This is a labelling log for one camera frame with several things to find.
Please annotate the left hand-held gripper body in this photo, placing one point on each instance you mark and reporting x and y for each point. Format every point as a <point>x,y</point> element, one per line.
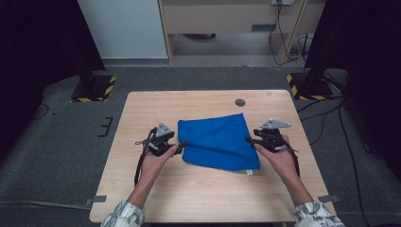
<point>160,142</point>

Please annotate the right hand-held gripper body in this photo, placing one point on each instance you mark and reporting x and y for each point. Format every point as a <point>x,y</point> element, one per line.
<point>271,138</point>

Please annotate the blue cloth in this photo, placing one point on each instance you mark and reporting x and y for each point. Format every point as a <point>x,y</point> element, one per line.
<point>217,142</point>

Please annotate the person's left hand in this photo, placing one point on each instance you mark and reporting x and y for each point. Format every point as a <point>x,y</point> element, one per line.
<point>153,168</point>

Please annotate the person's right hand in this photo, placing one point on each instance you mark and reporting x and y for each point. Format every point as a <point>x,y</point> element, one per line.
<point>283,164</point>

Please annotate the grey round table grommet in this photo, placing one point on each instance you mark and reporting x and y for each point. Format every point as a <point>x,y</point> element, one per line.
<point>240,102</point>

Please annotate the striped black stand base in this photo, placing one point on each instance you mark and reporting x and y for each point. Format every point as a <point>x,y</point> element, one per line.
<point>94,91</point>
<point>310,90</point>

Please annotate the white panel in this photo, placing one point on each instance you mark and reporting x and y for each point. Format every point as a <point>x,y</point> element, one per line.
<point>123,28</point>

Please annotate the light wooden cabinet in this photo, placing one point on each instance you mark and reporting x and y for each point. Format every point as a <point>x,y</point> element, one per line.
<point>220,17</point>

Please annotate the black curtain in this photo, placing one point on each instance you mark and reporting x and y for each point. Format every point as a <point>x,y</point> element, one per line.
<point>38,41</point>
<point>365,41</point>

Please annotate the white power strip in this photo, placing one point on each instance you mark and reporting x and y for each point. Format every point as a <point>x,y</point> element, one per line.
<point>282,2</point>

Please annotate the grey table bracket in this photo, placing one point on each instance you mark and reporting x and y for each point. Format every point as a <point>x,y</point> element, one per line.
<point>98,199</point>
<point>329,198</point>

